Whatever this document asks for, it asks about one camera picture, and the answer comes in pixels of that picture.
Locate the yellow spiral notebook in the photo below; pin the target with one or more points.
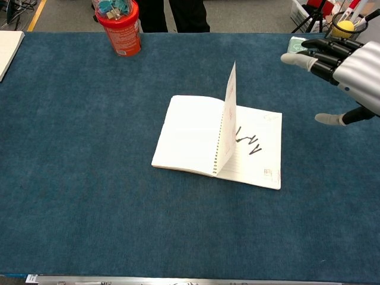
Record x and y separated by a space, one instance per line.
190 133

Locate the pale green tissue pack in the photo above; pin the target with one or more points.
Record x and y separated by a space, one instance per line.
294 46

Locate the white plastic basket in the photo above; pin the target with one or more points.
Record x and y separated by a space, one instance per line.
298 13

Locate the white paper stack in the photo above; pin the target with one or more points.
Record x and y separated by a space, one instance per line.
9 47

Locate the metal table edge rail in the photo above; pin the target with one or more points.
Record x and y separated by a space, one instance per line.
178 280

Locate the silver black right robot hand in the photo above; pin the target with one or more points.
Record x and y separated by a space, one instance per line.
362 71

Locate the person in black trousers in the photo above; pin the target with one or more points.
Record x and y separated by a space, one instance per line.
187 15

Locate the black tripod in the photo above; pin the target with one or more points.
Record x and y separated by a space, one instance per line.
313 15

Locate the red object in basket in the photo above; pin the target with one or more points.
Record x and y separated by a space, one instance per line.
328 6

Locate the red plastic canister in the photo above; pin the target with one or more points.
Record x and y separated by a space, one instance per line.
123 37

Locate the blue felt table mat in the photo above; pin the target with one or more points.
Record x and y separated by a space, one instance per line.
89 178

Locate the black mesh pen holder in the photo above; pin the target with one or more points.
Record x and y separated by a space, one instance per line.
360 29

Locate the white marker with red cap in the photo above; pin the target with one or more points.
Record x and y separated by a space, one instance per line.
353 9

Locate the yellow ball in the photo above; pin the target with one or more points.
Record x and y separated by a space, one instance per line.
343 29

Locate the grey flat board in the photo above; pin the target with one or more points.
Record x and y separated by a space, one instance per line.
373 35

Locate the teal binder clips bundle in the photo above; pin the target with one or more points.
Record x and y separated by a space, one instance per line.
112 7

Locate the white pen with black tip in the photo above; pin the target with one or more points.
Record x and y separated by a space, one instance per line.
368 17

